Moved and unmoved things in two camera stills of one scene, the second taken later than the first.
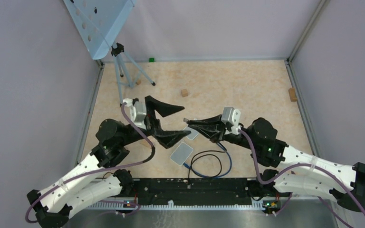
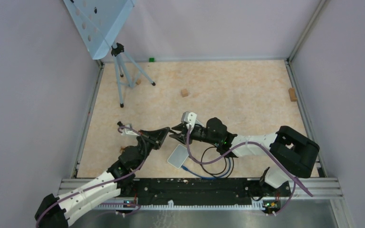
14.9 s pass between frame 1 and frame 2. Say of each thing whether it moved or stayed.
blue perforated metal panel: stayed
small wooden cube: stayed
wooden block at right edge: stayed
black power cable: moved
